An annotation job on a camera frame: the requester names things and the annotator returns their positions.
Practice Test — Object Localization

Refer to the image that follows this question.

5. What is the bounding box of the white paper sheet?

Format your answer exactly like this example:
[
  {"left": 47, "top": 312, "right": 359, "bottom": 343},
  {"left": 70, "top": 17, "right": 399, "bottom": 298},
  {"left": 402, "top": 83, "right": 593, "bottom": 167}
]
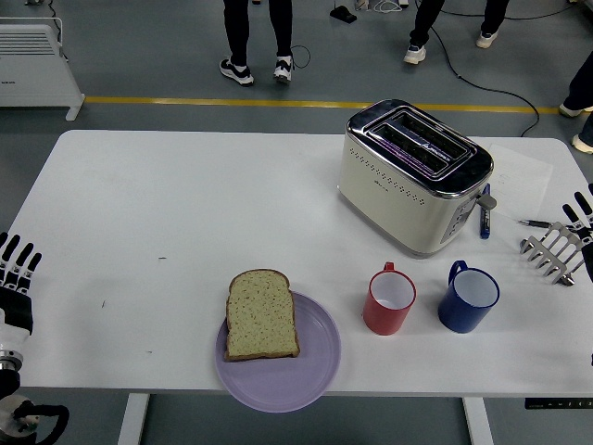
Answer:
[{"left": 484, "top": 142, "right": 556, "bottom": 219}]

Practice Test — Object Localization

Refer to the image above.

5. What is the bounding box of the black heater cord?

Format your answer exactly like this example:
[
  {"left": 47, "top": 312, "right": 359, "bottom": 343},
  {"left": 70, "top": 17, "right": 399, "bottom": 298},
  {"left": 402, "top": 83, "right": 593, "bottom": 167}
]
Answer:
[{"left": 45, "top": 16, "right": 70, "bottom": 64}]

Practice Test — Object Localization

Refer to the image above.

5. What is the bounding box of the black table control panel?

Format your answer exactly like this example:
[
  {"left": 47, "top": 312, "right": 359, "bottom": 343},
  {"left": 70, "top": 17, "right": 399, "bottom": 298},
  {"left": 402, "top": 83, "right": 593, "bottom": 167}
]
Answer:
[{"left": 524, "top": 397, "right": 593, "bottom": 411}]

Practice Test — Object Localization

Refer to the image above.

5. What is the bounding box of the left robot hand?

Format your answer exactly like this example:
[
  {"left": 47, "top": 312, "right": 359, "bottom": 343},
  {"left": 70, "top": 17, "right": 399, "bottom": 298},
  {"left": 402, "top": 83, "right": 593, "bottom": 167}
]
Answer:
[{"left": 0, "top": 232, "right": 43, "bottom": 353}]

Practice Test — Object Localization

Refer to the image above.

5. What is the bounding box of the purple round plate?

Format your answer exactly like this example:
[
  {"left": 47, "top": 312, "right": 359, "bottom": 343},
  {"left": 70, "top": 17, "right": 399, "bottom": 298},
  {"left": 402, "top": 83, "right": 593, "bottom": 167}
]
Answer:
[{"left": 215, "top": 290, "right": 343, "bottom": 413}]

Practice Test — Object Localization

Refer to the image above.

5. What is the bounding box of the cream and chrome toaster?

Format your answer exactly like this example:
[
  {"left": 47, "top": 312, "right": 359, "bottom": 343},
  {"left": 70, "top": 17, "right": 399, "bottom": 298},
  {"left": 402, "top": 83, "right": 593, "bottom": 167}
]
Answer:
[{"left": 336, "top": 97, "right": 498, "bottom": 260}]

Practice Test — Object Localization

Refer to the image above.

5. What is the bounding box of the person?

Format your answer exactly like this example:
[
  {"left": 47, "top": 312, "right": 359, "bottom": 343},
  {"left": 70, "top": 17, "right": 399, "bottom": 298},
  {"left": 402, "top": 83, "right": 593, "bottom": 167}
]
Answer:
[
  {"left": 401, "top": 0, "right": 511, "bottom": 65},
  {"left": 219, "top": 0, "right": 297, "bottom": 88},
  {"left": 559, "top": 58, "right": 593, "bottom": 154}
]

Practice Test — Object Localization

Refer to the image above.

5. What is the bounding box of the white floor cable bundle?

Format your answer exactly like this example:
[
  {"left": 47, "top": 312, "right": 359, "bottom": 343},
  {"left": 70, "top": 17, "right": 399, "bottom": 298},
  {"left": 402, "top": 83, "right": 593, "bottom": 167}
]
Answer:
[{"left": 355, "top": 0, "right": 404, "bottom": 14}]

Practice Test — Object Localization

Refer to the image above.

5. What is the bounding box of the long black floor cable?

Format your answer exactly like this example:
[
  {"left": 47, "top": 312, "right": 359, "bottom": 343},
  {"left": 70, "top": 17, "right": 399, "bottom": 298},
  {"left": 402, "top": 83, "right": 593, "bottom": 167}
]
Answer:
[{"left": 428, "top": 22, "right": 542, "bottom": 138}]

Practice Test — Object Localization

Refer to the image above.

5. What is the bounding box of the red mug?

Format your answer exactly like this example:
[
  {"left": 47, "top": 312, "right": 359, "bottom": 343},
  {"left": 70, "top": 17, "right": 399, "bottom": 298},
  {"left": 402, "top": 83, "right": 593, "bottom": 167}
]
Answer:
[{"left": 361, "top": 261, "right": 418, "bottom": 337}]

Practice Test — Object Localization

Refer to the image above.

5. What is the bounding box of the white panel heater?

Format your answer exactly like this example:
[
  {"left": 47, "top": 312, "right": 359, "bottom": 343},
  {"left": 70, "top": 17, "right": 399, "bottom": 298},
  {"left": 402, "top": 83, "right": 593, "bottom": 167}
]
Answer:
[{"left": 0, "top": 17, "right": 86, "bottom": 122}]

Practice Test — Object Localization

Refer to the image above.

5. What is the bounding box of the blue mug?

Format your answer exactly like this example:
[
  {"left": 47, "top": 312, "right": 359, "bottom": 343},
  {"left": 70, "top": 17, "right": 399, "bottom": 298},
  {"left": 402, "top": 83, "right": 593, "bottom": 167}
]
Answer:
[{"left": 436, "top": 260, "right": 501, "bottom": 335}]

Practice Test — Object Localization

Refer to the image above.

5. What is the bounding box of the thin black cable loop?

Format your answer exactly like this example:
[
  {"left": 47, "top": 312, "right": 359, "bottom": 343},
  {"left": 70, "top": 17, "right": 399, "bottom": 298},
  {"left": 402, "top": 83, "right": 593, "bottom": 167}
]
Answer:
[{"left": 290, "top": 44, "right": 311, "bottom": 70}]

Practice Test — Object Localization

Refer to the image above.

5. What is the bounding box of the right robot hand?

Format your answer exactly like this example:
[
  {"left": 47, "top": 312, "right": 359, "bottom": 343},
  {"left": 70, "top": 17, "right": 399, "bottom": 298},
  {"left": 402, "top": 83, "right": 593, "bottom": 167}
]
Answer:
[{"left": 561, "top": 183, "right": 593, "bottom": 279}]

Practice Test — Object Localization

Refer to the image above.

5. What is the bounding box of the bread slice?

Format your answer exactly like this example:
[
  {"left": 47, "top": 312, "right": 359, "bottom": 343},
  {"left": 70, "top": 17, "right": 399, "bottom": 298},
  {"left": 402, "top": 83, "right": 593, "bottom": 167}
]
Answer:
[{"left": 223, "top": 268, "right": 301, "bottom": 363}]

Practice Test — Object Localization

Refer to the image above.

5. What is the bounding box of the white table leg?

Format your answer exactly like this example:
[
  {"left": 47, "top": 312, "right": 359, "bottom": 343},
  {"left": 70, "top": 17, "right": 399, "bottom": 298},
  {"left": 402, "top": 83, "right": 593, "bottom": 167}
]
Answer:
[
  {"left": 117, "top": 393, "right": 150, "bottom": 445},
  {"left": 461, "top": 397, "right": 495, "bottom": 445}
]

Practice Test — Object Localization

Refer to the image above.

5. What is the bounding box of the yellow floor tape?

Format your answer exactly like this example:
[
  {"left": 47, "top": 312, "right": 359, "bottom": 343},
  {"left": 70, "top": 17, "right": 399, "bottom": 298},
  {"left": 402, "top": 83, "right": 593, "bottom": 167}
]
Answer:
[{"left": 85, "top": 95, "right": 564, "bottom": 116}]

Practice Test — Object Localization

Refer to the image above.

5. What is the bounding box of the blue marker pen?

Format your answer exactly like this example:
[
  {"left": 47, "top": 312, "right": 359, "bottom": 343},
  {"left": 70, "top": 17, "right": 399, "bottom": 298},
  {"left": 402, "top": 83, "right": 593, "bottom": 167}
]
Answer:
[{"left": 478, "top": 183, "right": 493, "bottom": 240}]

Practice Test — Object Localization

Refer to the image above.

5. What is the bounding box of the silver toast rack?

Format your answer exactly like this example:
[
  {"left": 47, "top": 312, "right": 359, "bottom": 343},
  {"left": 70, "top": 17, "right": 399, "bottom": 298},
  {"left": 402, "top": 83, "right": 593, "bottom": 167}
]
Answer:
[{"left": 518, "top": 222, "right": 587, "bottom": 287}]

